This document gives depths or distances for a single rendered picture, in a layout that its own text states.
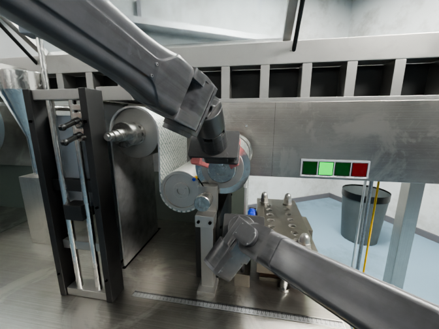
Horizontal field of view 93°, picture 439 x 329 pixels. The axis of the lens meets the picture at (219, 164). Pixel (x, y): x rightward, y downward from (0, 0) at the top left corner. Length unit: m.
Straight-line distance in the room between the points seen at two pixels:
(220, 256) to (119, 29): 0.39
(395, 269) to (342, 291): 1.14
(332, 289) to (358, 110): 0.74
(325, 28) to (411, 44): 3.00
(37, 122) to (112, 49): 0.46
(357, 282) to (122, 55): 0.32
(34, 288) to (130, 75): 0.75
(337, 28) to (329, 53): 3.22
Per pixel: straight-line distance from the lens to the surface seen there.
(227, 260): 0.43
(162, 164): 0.63
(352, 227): 2.88
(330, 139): 0.91
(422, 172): 1.08
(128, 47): 0.21
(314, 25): 3.86
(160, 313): 0.66
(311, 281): 0.31
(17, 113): 1.00
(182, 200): 0.62
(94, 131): 0.55
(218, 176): 0.54
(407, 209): 1.31
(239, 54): 0.91
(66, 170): 0.65
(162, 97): 0.24
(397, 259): 1.41
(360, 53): 0.97
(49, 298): 0.82
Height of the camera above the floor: 1.38
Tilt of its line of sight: 12 degrees down
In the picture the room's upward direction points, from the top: straight up
